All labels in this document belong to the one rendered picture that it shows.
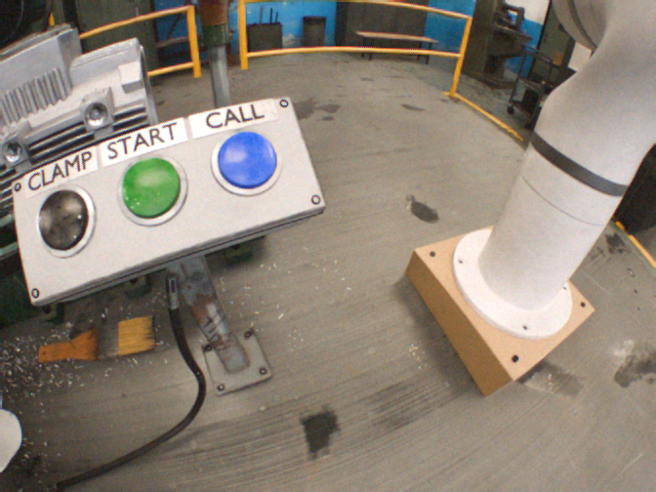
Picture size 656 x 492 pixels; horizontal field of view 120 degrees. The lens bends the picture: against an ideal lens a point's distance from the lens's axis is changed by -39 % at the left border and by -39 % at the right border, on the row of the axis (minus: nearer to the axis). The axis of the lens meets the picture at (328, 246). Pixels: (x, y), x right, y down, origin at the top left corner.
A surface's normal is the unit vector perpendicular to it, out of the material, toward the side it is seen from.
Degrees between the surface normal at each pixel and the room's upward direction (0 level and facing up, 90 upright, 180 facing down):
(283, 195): 39
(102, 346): 0
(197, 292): 90
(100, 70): 88
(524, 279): 87
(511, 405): 0
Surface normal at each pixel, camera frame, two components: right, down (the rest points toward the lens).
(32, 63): 0.47, 0.67
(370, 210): 0.05, -0.67
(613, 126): -0.61, 0.68
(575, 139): -0.86, 0.32
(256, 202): 0.33, -0.09
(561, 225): -0.61, 0.52
